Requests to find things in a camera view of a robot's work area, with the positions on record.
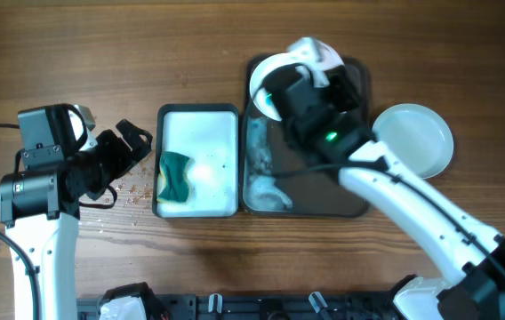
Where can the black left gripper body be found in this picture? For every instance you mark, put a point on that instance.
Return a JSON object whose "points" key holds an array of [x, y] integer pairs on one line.
{"points": [[102, 164]]}

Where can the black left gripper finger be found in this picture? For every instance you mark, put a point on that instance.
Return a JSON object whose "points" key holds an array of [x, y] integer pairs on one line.
{"points": [[129, 132], [142, 141]]}

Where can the green yellow sponge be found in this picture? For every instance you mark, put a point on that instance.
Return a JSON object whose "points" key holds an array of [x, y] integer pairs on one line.
{"points": [[173, 169]]}

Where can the white plate two blue marks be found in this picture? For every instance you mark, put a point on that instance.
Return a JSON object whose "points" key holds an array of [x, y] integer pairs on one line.
{"points": [[259, 94]]}

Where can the white plate single blue streak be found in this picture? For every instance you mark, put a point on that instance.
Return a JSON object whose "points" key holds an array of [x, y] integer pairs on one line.
{"points": [[418, 136]]}

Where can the white plate large blue smear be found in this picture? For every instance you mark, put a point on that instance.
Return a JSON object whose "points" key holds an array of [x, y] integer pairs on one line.
{"points": [[317, 56]]}

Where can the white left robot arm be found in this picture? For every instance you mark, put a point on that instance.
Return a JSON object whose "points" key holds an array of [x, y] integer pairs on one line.
{"points": [[40, 205]]}

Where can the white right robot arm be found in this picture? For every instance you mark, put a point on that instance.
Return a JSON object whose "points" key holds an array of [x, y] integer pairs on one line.
{"points": [[322, 116]]}

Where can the black rimmed water tray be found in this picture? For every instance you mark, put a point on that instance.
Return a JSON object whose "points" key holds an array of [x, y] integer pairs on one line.
{"points": [[207, 134]]}

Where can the dark brown serving tray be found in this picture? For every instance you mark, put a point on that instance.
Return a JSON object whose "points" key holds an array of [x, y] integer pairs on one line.
{"points": [[313, 195]]}

